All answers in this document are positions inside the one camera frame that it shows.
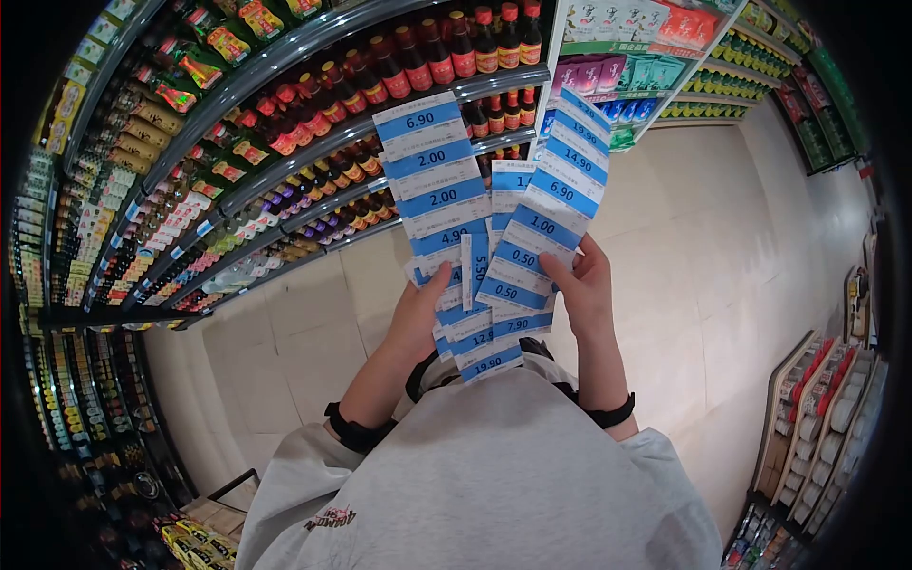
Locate person's left thumb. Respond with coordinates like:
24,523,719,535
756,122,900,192
420,261,453,302

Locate person's right thumb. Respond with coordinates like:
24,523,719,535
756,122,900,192
539,252,575,296

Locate long blue price label strip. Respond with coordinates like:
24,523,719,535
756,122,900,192
372,91,526,386
476,87,612,312

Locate full shop shelf with bottles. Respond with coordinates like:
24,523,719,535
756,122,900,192
7,0,554,333

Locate black wrist band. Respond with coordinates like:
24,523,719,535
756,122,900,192
579,391,637,430
324,402,399,456

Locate trolley with cardboard box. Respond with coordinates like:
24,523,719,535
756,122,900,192
180,467,262,544

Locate person's left hand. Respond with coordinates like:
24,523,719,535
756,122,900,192
387,261,453,362

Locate person's body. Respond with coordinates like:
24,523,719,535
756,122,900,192
235,354,724,570

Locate person's right fingers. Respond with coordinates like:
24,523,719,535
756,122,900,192
576,233,612,280

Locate short blue price label strip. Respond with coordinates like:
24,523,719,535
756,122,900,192
490,160,555,342

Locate full shop shelf with packets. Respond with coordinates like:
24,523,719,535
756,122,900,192
538,0,745,153

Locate full shop shelf green packs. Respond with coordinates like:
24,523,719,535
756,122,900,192
659,0,874,176

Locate full shop shelf white tubs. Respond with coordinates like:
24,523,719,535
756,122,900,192
721,231,893,570

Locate full shop shelf with jars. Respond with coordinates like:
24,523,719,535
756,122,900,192
25,326,238,570

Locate person's right hand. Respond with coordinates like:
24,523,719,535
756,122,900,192
539,233,622,344

